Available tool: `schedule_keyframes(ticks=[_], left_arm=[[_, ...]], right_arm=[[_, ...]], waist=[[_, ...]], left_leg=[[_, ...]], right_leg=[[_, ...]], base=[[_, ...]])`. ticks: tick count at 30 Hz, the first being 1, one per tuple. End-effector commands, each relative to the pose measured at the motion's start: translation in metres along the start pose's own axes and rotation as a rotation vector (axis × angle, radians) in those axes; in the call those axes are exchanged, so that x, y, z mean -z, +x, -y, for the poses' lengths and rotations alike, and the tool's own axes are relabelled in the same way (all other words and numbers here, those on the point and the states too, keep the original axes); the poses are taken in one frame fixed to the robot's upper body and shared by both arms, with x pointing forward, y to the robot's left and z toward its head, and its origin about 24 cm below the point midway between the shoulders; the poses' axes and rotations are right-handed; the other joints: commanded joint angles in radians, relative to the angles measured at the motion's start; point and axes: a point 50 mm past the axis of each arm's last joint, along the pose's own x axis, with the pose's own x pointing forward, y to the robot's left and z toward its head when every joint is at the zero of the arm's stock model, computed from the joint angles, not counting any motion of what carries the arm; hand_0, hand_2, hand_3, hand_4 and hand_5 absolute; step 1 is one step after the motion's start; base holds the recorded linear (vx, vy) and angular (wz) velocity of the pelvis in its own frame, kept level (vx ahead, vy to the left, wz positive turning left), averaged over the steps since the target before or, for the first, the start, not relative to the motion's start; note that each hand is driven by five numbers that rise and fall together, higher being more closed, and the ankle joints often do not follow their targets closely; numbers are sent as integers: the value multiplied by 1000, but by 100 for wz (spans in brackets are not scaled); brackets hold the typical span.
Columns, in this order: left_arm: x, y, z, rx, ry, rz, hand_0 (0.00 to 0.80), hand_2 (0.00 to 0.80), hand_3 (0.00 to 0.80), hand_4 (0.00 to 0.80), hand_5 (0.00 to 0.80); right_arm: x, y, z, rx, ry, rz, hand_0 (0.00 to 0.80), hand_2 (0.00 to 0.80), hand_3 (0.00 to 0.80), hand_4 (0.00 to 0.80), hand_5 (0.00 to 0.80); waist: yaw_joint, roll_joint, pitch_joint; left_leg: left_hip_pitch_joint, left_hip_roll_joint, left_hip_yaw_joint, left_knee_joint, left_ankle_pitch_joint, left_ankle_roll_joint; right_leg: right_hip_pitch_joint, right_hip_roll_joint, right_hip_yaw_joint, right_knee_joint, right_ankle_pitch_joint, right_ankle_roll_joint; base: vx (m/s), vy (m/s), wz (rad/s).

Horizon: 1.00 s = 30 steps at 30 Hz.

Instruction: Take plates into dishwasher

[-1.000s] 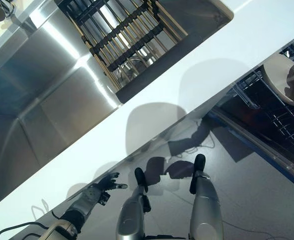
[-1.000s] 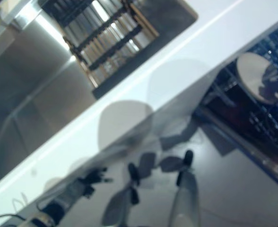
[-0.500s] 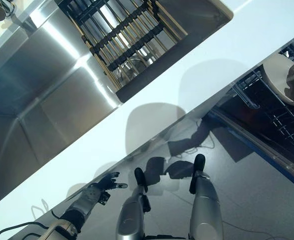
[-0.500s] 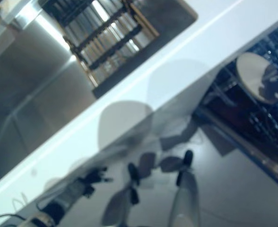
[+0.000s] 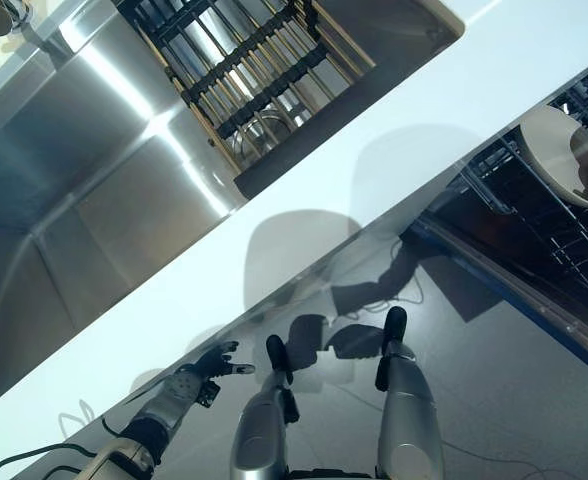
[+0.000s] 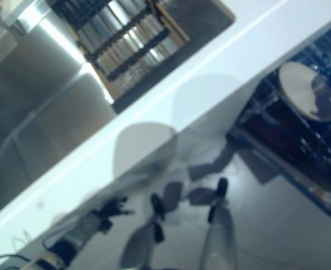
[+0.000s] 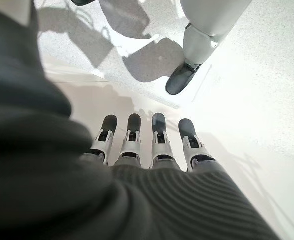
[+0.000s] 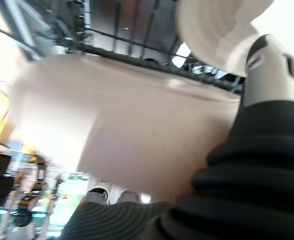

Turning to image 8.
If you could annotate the beige ceramic plate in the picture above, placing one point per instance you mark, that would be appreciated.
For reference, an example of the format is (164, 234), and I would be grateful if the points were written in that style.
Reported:
(212, 30)
(142, 130)

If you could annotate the black silver robot right hand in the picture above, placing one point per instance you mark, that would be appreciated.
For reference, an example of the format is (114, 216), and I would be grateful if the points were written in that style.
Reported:
(249, 180)

